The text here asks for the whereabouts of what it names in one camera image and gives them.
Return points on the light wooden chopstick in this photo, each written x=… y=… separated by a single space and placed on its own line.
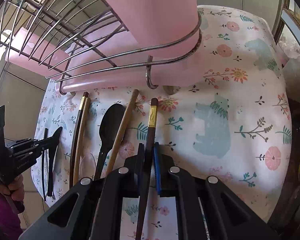
x=121 y=131
x=79 y=147

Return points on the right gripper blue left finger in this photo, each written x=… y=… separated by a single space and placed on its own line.
x=138 y=168

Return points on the floral tablecloth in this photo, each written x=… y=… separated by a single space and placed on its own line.
x=233 y=124

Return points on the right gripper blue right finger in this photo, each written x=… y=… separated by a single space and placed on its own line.
x=158 y=168

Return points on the pink drip tray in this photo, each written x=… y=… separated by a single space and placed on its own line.
x=83 y=69

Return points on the person left hand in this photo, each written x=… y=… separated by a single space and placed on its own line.
x=15 y=189

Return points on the black plastic spoon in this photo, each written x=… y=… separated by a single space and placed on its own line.
x=107 y=132

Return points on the dark chopstick gold band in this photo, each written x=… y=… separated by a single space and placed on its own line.
x=147 y=166

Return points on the wire utensil rack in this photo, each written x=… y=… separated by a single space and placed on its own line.
x=82 y=23

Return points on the pink cup right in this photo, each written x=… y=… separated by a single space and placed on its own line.
x=157 y=22

